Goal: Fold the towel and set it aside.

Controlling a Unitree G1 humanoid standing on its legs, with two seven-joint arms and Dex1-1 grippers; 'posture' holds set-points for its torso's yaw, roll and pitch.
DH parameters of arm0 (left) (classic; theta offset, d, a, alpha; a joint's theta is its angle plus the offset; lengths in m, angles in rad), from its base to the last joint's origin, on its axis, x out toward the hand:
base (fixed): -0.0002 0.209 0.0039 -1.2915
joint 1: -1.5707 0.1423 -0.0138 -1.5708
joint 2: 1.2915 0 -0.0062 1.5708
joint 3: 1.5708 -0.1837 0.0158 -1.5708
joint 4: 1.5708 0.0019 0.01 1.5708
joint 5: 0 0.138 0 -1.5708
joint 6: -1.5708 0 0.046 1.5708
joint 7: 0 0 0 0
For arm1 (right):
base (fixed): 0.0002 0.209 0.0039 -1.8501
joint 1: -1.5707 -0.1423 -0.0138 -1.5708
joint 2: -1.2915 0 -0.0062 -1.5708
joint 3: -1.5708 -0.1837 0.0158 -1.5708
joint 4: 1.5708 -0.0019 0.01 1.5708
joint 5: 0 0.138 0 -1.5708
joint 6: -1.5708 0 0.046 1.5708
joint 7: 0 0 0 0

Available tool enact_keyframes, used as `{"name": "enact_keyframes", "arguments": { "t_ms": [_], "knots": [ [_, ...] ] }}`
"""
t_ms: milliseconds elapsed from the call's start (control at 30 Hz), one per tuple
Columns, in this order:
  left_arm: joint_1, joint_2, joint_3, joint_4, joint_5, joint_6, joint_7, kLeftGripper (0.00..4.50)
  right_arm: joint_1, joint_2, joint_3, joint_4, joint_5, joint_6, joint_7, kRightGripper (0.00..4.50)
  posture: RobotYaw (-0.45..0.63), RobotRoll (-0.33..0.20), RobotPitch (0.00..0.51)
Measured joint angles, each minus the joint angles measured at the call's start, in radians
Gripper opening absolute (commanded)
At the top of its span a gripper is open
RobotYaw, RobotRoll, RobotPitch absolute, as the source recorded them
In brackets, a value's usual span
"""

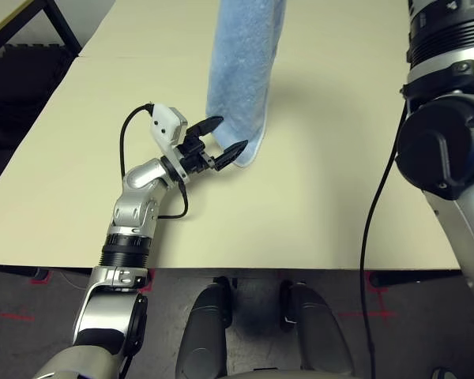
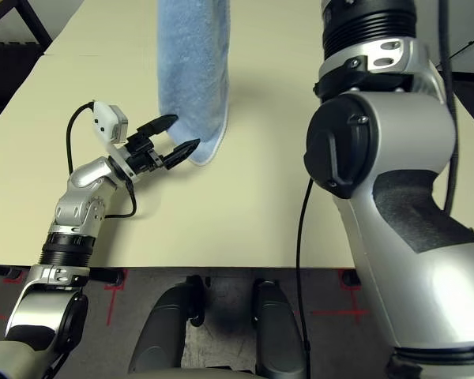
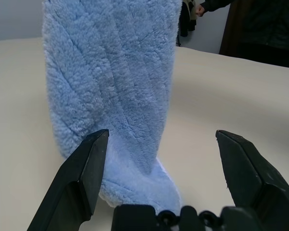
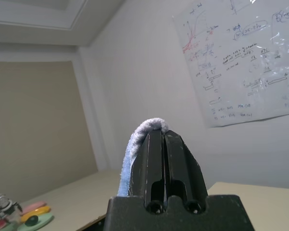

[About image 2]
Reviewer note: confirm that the black table foot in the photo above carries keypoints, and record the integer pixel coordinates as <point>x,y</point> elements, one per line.
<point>349,277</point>

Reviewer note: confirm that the black foam floor mat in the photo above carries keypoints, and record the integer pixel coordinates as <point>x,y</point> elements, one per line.
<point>4,87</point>

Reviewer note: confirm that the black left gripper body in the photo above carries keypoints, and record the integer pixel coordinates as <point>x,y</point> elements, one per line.
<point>142,156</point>

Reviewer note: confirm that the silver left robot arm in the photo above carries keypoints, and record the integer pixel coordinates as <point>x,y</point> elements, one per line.
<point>83,177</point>

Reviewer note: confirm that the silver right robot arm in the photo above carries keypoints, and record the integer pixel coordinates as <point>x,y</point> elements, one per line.
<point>399,138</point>

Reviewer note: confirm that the black metal frame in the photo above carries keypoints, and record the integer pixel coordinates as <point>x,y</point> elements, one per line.
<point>35,23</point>

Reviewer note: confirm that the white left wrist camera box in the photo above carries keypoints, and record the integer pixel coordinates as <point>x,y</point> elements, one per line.
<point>104,118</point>

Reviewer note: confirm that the light blue terry towel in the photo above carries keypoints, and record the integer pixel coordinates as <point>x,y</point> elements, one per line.
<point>193,59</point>

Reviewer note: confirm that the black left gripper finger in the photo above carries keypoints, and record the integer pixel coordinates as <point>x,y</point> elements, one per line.
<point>181,152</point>
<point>158,124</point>

